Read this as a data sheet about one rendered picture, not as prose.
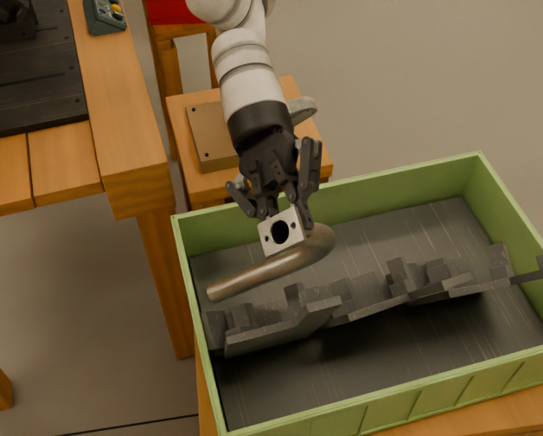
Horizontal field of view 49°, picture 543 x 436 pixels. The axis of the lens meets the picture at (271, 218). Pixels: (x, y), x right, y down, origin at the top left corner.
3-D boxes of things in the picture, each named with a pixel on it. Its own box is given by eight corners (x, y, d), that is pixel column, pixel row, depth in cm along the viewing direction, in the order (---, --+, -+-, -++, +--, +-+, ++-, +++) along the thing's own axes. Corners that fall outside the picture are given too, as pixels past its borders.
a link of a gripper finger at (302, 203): (286, 189, 67) (299, 231, 66) (307, 177, 65) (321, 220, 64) (294, 190, 68) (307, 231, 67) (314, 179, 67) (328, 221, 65)
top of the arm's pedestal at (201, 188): (291, 86, 152) (291, 73, 149) (332, 176, 133) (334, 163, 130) (167, 109, 147) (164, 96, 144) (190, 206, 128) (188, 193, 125)
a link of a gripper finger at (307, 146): (302, 135, 66) (291, 188, 66) (315, 137, 64) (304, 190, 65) (315, 139, 68) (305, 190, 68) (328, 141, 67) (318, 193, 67)
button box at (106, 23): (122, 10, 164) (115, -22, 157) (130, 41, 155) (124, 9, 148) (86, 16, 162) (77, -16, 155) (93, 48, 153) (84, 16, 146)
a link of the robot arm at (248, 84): (322, 112, 75) (308, 69, 77) (266, 91, 66) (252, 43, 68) (267, 144, 80) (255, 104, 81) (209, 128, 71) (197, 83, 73)
